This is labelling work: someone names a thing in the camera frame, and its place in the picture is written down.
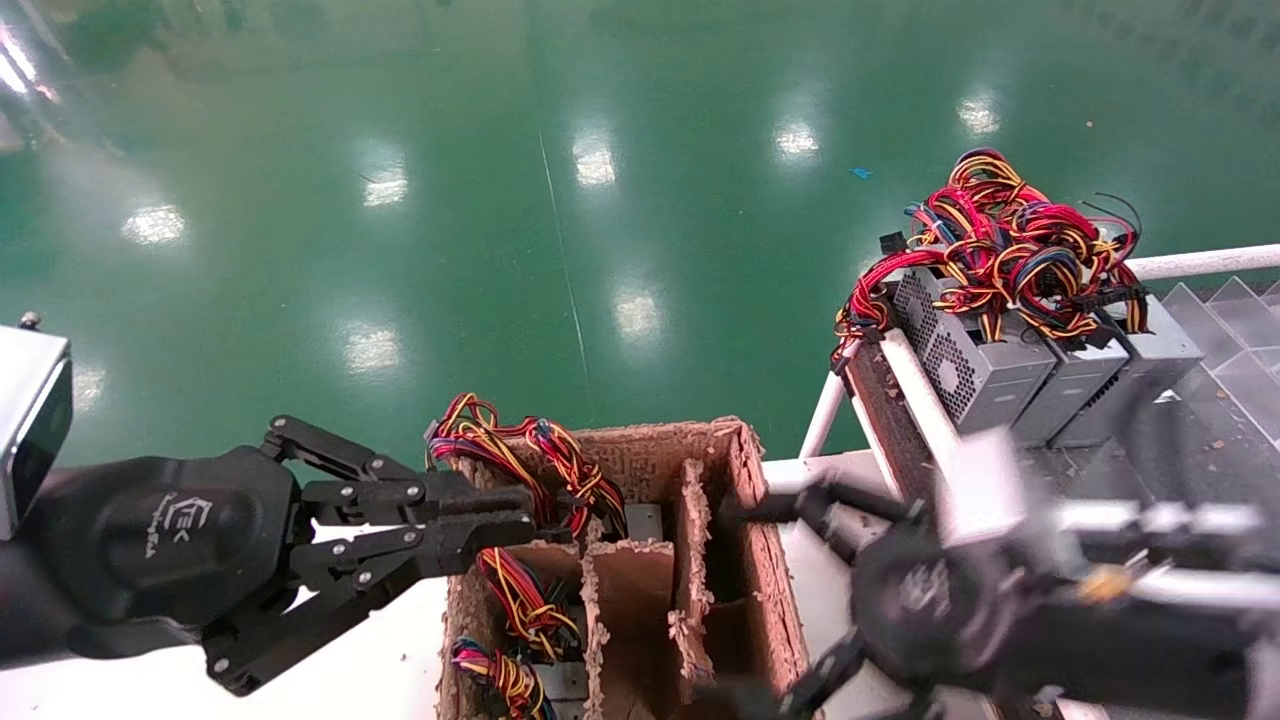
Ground tangled coloured cable bundle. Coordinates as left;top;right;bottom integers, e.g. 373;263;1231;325
833;148;1151;369

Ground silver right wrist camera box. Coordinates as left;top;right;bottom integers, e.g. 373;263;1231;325
935;428;1036;549

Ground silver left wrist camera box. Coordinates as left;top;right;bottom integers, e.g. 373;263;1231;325
0;312;74;541

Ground grey metal power supply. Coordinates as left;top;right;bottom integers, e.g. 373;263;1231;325
1050;295;1206;451
1010;335;1131;449

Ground white slanted rack pipe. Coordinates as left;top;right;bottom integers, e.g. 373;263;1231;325
880;328;966;483

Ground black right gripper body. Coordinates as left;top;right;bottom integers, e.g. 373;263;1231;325
850;530;1021;691

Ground power supply with coloured cables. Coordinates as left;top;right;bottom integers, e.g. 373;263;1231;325
475;545;588;665
450;638;561;720
425;393;664;546

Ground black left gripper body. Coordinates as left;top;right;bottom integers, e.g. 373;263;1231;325
30;447;303;633

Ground brown cardboard divider box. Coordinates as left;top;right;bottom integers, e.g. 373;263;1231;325
437;415;813;720

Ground white horizontal rail pipe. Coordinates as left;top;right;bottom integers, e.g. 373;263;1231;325
1128;244;1280;283

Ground white rack leg pipe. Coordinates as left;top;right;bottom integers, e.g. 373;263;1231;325
800;365;849;459

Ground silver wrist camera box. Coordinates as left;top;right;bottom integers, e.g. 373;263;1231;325
935;428;1036;549
0;312;74;541

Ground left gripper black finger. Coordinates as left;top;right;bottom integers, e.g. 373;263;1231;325
262;415;536;526
205;513;536;696

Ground clear acrylic divider panels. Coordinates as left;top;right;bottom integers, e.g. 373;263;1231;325
1160;278;1280;446

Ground grey power supply mesh side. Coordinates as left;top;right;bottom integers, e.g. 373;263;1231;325
890;265;1058;436

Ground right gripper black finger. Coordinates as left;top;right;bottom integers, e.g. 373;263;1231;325
700;630;873;720
720;478;936;563

